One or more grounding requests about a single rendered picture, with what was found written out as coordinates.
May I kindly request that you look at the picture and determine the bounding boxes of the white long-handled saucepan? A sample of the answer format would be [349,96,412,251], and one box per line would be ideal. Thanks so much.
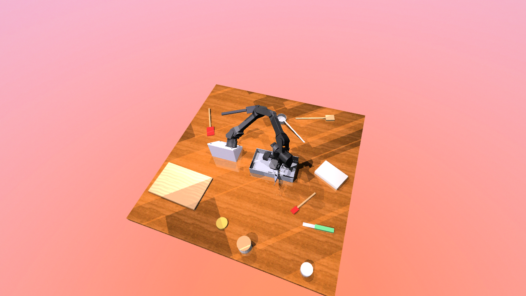
[277,113,304,142]

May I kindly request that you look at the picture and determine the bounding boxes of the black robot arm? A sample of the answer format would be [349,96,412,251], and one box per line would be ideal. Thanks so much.
[225,105,293,170]

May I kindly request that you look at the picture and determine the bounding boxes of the grey metal roasting tin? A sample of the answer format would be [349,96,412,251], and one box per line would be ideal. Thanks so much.
[249,148,299,183]

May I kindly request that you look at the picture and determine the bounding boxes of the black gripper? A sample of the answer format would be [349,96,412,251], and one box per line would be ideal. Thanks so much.
[263,151,293,168]

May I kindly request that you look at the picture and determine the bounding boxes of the grey cylindrical canister with cream lid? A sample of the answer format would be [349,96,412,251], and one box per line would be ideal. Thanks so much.
[237,236,252,254]

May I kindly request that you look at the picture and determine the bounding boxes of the light wooden board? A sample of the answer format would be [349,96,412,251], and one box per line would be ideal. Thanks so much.
[148,162,213,210]

